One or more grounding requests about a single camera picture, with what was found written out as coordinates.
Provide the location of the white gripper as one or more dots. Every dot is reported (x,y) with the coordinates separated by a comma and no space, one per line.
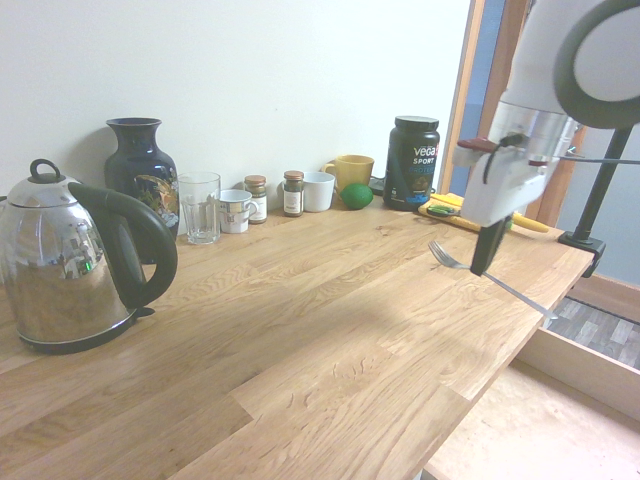
(500,190)

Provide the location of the silver metal fork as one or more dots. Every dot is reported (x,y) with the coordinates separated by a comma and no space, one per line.
(445,257)

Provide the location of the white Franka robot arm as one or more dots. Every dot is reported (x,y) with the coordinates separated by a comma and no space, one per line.
(550,55)

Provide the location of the large open wooden drawer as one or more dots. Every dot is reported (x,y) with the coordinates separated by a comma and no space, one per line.
(540,425)

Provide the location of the yellow folded towel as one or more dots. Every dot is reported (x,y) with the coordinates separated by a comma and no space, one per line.
(452,200)

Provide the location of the black Vega protein tub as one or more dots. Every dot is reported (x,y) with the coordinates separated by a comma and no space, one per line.
(410,165)

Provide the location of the green lime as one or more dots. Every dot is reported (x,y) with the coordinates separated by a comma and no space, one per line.
(356,196)

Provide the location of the yellow mug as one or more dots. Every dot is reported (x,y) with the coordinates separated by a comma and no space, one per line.
(355,170)

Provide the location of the plain white cup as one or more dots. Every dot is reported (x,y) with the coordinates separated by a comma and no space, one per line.
(320,192)

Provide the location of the spice jar copper lid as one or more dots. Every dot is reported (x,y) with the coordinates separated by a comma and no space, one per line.
(293,195)
(257,197)

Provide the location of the small patterned white cup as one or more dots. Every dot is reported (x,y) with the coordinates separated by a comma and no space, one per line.
(234,212)

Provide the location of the clear glass tumbler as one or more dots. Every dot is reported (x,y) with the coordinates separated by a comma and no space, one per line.
(200,210)

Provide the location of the dark blue decorated vase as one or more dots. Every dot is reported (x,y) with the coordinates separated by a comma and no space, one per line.
(137,165)

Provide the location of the stainless steel electric kettle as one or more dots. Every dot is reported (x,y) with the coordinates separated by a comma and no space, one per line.
(55,270)

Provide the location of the black Ulanzi camera clamp stand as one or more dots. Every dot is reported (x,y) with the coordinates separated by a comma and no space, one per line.
(597,200)

